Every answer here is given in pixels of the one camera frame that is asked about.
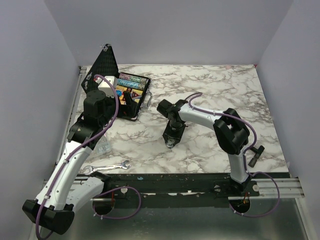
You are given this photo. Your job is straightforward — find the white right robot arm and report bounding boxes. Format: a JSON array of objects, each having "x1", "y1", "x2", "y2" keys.
[{"x1": 157, "y1": 99, "x2": 250, "y2": 196}]

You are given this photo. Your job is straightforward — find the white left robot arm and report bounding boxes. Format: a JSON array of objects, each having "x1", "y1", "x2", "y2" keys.
[{"x1": 22, "y1": 90, "x2": 121, "y2": 240}]

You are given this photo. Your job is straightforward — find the red triangular dealer button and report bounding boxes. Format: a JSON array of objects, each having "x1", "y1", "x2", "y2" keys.
[{"x1": 131, "y1": 91, "x2": 142, "y2": 103}]

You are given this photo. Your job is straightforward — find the blue white poker chip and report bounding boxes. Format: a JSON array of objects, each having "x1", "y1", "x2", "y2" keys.
[{"x1": 166, "y1": 143, "x2": 175, "y2": 149}]

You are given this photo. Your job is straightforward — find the black T-handle tool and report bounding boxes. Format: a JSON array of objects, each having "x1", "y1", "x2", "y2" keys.
[{"x1": 248, "y1": 145, "x2": 265, "y2": 168}]

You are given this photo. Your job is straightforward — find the black poker set case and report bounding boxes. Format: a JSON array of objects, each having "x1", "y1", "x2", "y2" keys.
[{"x1": 81, "y1": 43, "x2": 151, "y2": 121}]

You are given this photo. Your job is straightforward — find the silver combination wrench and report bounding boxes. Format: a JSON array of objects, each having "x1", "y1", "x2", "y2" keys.
[{"x1": 81, "y1": 160, "x2": 131, "y2": 175}]

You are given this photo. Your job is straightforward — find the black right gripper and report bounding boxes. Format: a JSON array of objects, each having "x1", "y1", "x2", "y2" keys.
[{"x1": 162, "y1": 121, "x2": 186, "y2": 146}]

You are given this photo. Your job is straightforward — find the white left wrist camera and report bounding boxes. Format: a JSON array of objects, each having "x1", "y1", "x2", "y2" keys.
[{"x1": 95, "y1": 76, "x2": 118, "y2": 98}]

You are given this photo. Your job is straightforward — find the clear plastic screw box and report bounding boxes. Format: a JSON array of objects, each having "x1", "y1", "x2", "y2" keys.
[{"x1": 95, "y1": 134, "x2": 112, "y2": 155}]

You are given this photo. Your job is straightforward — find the aluminium extrusion rail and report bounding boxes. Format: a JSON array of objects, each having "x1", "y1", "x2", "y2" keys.
[{"x1": 256, "y1": 178, "x2": 305, "y2": 199}]

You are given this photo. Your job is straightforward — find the black mounting base plate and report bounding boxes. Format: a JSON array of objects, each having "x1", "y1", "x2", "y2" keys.
[{"x1": 92, "y1": 172, "x2": 260, "y2": 211}]

